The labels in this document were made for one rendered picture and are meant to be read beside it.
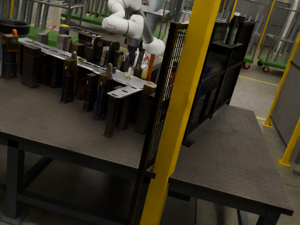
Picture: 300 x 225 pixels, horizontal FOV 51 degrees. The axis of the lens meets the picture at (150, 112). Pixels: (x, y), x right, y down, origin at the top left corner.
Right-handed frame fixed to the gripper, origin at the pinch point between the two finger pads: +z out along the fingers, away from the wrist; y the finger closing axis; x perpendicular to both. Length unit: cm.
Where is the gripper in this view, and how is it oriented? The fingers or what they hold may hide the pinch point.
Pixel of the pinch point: (127, 71)
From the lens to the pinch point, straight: 238.2
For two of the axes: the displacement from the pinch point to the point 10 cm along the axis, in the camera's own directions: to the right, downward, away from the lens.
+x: 8.6, 3.4, -3.8
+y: -4.7, 2.5, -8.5
